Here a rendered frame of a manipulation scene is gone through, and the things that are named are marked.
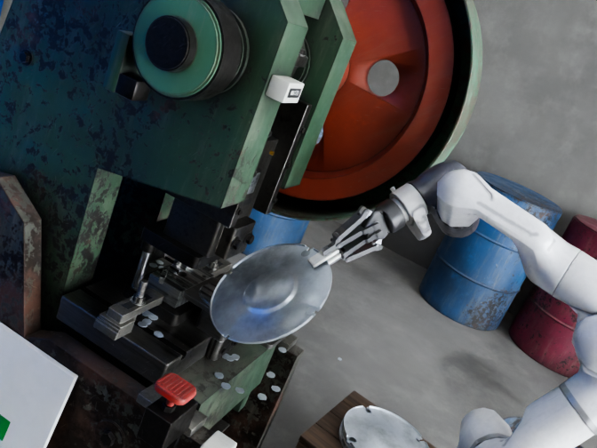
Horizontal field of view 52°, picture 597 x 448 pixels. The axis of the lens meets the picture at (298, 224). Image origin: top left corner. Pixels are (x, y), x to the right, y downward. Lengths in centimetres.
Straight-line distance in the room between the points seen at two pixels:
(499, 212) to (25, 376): 108
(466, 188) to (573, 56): 326
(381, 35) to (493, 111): 294
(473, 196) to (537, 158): 323
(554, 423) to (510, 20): 353
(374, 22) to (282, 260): 66
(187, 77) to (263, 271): 54
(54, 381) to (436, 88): 111
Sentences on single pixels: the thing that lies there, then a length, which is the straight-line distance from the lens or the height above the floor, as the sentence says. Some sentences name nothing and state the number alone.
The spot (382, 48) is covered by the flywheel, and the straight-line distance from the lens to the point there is 166.
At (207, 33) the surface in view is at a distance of 108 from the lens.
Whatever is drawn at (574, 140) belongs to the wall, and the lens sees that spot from 453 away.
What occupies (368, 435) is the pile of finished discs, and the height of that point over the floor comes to 39.
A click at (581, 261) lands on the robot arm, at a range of 137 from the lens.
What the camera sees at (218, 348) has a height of 68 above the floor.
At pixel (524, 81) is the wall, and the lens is 454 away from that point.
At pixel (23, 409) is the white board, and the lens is 155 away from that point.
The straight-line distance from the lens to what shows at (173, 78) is 111.
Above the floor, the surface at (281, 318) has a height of 87.
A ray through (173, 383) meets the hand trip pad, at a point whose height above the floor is 76.
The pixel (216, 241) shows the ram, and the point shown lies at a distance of 139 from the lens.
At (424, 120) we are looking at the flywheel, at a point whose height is 132.
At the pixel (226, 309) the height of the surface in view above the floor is 80.
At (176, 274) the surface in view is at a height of 78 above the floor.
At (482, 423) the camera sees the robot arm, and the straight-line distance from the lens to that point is 143.
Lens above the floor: 148
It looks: 19 degrees down
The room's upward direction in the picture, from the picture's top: 22 degrees clockwise
